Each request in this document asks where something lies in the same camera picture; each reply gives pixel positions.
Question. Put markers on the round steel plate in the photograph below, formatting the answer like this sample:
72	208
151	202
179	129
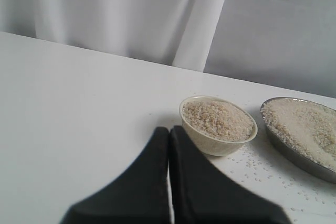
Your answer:
299	160

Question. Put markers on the small cream ceramic bowl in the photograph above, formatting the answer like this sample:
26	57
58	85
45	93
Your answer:
209	145

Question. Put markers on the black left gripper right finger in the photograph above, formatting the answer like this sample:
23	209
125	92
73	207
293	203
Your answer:
203	194

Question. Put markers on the white backdrop curtain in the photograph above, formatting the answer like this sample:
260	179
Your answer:
283	43

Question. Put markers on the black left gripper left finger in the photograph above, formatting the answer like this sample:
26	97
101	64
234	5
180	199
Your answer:
138	195

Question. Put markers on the rice heap on plate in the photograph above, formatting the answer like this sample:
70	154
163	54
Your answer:
306	127

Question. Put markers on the uncooked white rice grains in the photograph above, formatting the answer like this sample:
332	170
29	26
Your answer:
219	120

